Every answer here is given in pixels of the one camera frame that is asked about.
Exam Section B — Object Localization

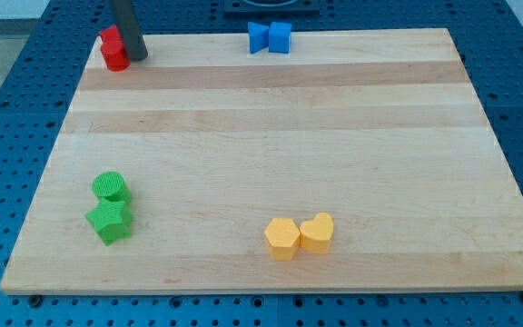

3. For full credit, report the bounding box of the blue cube block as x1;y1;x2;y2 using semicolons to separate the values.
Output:
268;22;292;54

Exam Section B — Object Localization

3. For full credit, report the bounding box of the yellow hexagon block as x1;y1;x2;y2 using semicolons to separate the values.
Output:
263;218;301;261

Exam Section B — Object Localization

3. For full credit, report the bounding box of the yellow heart block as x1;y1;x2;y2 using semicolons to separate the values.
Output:
300;213;334;254

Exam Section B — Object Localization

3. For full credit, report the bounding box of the light wooden board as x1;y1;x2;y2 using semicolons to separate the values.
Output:
0;28;523;296

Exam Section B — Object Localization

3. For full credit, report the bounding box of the blue triangular block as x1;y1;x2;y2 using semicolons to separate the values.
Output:
248;22;270;54

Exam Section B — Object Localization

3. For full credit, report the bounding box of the green cylinder block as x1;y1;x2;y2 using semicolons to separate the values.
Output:
92;172;132;204

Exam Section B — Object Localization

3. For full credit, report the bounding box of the green star block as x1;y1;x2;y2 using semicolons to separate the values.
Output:
85;199;133;246

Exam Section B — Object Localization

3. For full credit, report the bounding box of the red block behind cylinder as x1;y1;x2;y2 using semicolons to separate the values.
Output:
98;25;122;43

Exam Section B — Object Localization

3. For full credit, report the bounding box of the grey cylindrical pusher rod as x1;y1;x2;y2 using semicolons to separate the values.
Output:
108;0;148;62

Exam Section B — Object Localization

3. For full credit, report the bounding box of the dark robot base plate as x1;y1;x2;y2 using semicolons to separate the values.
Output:
222;0;321;17

